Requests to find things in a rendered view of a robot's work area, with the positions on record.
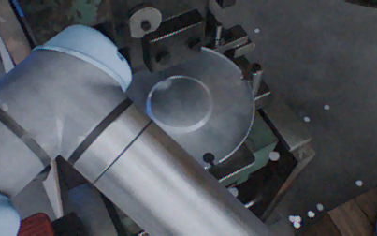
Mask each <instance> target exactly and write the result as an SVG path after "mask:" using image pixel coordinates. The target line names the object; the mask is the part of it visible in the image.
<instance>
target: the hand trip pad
mask: <svg viewBox="0 0 377 236"><path fill-rule="evenodd" d="M16 236H56V235H55V233H54V231H53V227H52V225H51V221H50V218H49V217H48V216H47V215H46V214H44V213H37V214H33V215H30V216H28V217H27V218H24V219H23V220H22V221H20V226H19V229H18V233H17V235H16Z"/></svg>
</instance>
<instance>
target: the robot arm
mask: <svg viewBox="0 0 377 236"><path fill-rule="evenodd" d="M130 82H131V69H130V67H129V65H128V63H127V61H126V60H125V58H124V57H122V56H121V55H120V54H119V53H118V48H117V47H116V45H114V44H113V42H111V40H109V39H108V38H107V37H106V36H104V35H103V34H101V33H100V32H99V31H97V30H95V29H93V28H92V27H90V26H86V25H81V24H76V25H73V26H69V27H68V28H66V29H65V30H64V31H62V32H61V33H59V35H57V36H56V37H53V38H52V39H50V41H48V42H47V43H45V44H43V45H38V46H37V47H35V48H34V49H33V50H31V53H30V55H29V56H27V58H26V59H24V60H23V61H21V62H20V63H19V64H17V65H16V66H15V67H13V68H12V69H11V70H10V71H9V72H8V73H7V74H5V75H4V76H3V77H1V78H0V236H16V235H17V233H18V229H19V226H20V216H19V212H18V211H17V210H16V208H15V207H14V206H13V202H12V199H14V197H15V196H17V194H18V193H20V191H22V189H23V188H24V187H25V186H28V185H30V184H37V183H40V182H45V181H46V179H47V178H48V174H49V173H50V172H51V161H52V160H53V159H55V157H56V156H58V155H61V156H62V157H63V158H64V159H66V161H68V162H69V163H70V164H71V165H72V166H74V168H75V169H76V170H78V172H80V174H82V175H83V176H85V178H86V179H87V180H88V181H90V182H91V183H92V184H93V185H94V186H95V187H97V188H98V189H99V190H100V192H102V193H103V194H105V196H107V198H108V199H110V200H111V201H112V202H113V203H114V204H115V205H117V206H118V207H119V208H120V209H122V211H123V212H124V213H125V214H126V215H128V216H129V217H130V218H131V219H132V220H133V221H135V222H136V223H137V224H138V225H139V226H140V227H141V228H142V229H144V231H146V233H148V234H149V235H150V236H276V234H274V233H273V231H271V229H269V228H268V227H267V226H266V225H264V223H263V222H262V221H261V220H260V219H259V218H257V217H256V216H255V215H254V214H253V213H252V212H251V211H250V210H249V209H247V208H246V206H244V204H242V202H240V201H239V200H238V199H237V198H236V197H235V196H233V194H232V193H231V192H229V191H228V190H227V189H226V188H225V187H224V186H223V185H222V184H220V182H218V180H216V178H214V177H213V175H211V174H210V173H209V172H208V171H207V170H206V169H205V168H204V167H203V166H201V165H200V164H199V163H198V162H197V161H196V160H195V159H194V158H193V157H192V156H190V154H188V152H186V151H185V150H184V149H183V148H182V147H181V146H180V145H179V144H178V143H177V142H176V141H175V140H173V139H172V138H171V137H170V136H169V135H168V134H167V133H166V131H165V130H163V129H162V128H161V127H160V126H159V125H158V124H157V123H156V122H154V121H153V119H151V117H149V115H147V113H146V112H144V111H143V110H142V109H141V108H140V107H139V106H138V105H137V104H135V103H134V102H133V101H132V99H129V97H128V96H127V95H125V94H124V93H125V91H126V89H127V87H128V86H129V84H130Z"/></svg>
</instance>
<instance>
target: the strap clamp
mask: <svg viewBox="0 0 377 236"><path fill-rule="evenodd" d="M222 31H223V24H222V23H221V22H217V23H216V24H215V25H214V30H213V35H211V42H210V43H209V44H207V45H204V46H203V47H204V48H209V49H211V50H214V51H216V52H219V53H220V52H224V51H226V50H228V51H229V53H230V54H231V56H233V58H237V57H238V56H242V55H243V54H246V53H247V52H251V51H253V50H254V48H255V44H254V43H253V41H252V40H251V39H250V38H249V35H248V34H247V33H246V32H245V30H244V29H243V28H242V26H241V25H236V26H234V27H231V28H229V29H226V30H224V31H223V32H222Z"/></svg>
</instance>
